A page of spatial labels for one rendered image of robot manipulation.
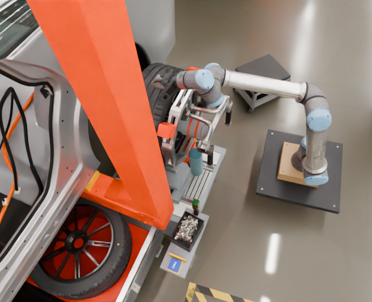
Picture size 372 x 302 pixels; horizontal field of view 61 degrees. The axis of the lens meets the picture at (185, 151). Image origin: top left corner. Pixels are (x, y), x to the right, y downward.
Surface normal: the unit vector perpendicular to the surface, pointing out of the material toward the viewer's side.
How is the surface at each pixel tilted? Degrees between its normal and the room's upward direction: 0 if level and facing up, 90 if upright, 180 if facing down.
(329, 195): 0
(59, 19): 90
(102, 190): 0
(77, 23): 90
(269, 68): 0
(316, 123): 81
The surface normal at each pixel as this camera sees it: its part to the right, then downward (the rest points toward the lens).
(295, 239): -0.06, -0.51
